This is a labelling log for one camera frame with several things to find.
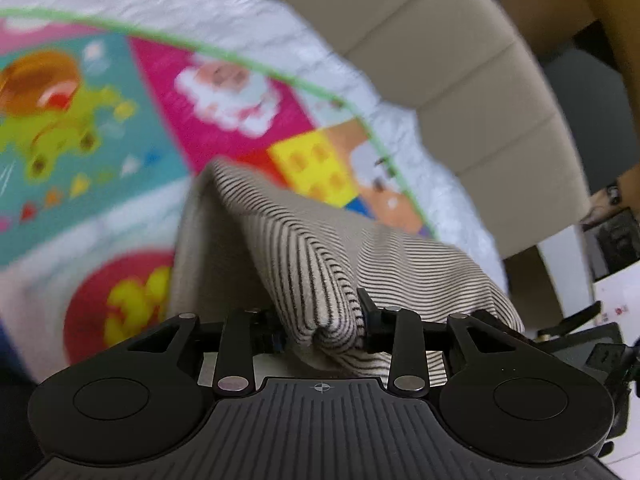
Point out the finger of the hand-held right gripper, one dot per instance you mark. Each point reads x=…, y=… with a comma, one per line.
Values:
x=582, y=316

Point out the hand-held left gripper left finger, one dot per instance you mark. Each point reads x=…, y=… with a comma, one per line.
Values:
x=272, y=340

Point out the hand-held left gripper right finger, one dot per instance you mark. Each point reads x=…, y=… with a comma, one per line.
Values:
x=372, y=330

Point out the beige striped garment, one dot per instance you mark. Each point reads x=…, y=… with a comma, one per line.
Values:
x=310, y=250

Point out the white box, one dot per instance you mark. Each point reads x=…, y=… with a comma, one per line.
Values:
x=620, y=295

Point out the white furniture panel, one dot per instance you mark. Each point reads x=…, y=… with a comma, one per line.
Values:
x=565, y=270

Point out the colourful cartoon printed blanket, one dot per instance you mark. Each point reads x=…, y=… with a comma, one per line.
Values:
x=100, y=125

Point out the beige padded headboard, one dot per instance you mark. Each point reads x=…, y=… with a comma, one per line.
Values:
x=450, y=60

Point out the white quilted bedsheet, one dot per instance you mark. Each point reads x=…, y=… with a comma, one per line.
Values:
x=175, y=5

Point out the yellow wooden frame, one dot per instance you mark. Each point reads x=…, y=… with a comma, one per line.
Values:
x=620, y=10

